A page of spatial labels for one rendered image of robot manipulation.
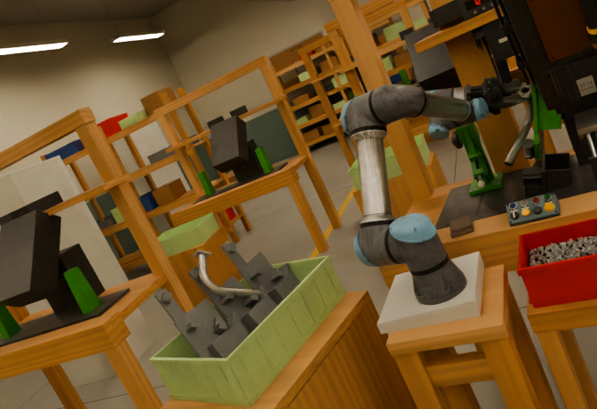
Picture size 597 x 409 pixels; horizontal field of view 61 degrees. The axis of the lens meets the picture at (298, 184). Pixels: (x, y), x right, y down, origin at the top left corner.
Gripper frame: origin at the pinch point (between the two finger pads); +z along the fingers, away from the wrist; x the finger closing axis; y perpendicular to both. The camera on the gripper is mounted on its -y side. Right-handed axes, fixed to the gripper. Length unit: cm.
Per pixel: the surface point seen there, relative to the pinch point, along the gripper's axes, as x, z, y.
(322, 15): 678, -457, -649
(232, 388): -110, -81, 28
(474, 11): 31.9, -17.1, 10.1
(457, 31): 25.8, -23.7, 7.6
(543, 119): -13.0, 4.7, 3.3
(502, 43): 22.0, -8.3, 1.6
